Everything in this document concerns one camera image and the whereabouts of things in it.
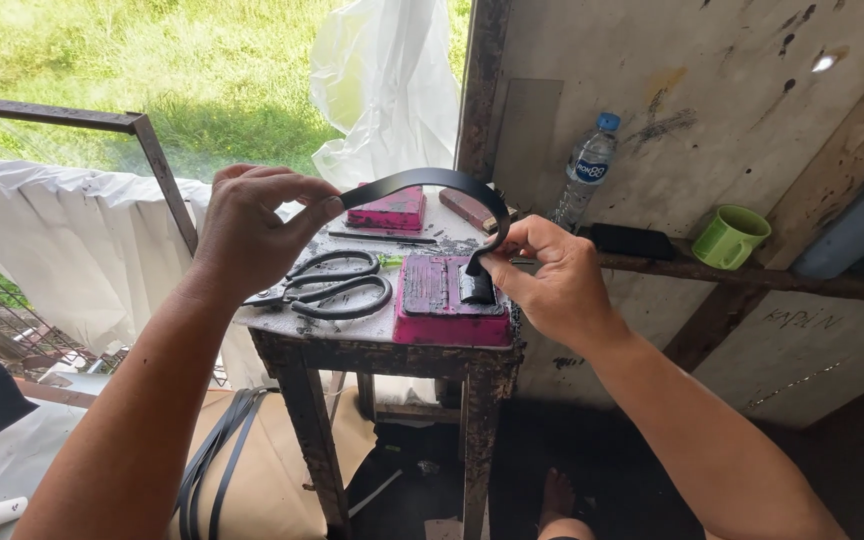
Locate white plastic bag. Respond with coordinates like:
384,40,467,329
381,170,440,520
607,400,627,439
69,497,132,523
308,0,464,194

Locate grey pipe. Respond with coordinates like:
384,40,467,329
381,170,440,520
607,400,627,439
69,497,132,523
791,159,864,281

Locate white cloth sheet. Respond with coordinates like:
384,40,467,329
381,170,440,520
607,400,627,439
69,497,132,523
0,154,306,393

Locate brown wooden block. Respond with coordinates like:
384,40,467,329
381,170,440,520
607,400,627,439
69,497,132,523
438,186,520,234

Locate person's left hand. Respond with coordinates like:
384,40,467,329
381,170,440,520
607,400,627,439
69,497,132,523
180,163,347,303

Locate beige sheet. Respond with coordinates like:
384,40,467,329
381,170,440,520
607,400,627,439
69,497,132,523
168,386,379,540

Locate thin black strip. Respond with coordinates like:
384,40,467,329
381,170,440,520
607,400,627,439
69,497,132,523
327,230,439,246

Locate stained small wooden table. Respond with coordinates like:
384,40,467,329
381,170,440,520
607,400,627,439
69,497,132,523
233,186,528,540

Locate white paper sheet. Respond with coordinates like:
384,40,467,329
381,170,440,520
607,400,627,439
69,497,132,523
0,396,90,540

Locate black leather strap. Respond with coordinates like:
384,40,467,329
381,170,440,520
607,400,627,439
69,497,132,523
337,167,513,279

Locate bundle of black straps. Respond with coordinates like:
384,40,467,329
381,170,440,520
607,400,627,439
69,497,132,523
175,386,281,540

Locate wire mesh fence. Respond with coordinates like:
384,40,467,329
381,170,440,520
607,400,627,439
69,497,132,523
0,235,129,380

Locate small pink ink box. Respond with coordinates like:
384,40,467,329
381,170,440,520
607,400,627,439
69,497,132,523
345,183,428,232

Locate green mug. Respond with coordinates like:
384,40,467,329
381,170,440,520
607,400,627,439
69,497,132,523
690,204,773,272

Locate black ink sponge block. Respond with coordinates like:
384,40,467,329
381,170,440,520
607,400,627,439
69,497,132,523
458,262,498,306

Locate clear plastic water bottle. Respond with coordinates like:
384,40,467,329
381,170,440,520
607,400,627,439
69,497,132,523
549,111,622,234

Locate black phone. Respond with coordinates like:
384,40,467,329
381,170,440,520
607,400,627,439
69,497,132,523
588,222,678,263

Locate rusty metal post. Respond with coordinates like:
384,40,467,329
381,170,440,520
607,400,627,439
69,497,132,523
453,0,513,183

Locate wooden wall ledge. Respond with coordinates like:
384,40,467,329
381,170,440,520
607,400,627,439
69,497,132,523
578,227,864,308

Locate large pink ink tray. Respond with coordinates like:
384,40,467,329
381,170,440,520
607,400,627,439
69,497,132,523
392,253,515,348

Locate person's foot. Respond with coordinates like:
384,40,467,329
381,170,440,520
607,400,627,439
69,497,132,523
536,468,600,540

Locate person's right hand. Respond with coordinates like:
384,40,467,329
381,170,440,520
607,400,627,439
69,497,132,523
477,214,630,355

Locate black iron scissors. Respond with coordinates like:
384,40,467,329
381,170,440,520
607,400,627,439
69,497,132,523
242,249,395,322

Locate rusty metal rail frame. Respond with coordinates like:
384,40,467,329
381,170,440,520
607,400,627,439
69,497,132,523
0,93,201,258

